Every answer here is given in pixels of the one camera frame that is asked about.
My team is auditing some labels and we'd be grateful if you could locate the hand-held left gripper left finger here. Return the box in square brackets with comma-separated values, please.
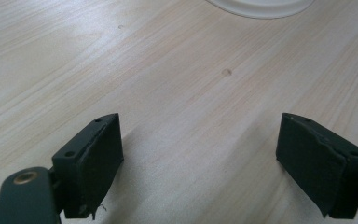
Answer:
[51, 113, 125, 220]

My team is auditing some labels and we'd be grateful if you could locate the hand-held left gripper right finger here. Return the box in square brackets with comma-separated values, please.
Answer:
[275, 112, 358, 219]

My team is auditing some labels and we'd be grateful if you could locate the white plate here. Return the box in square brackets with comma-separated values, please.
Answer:
[205, 0, 315, 20]

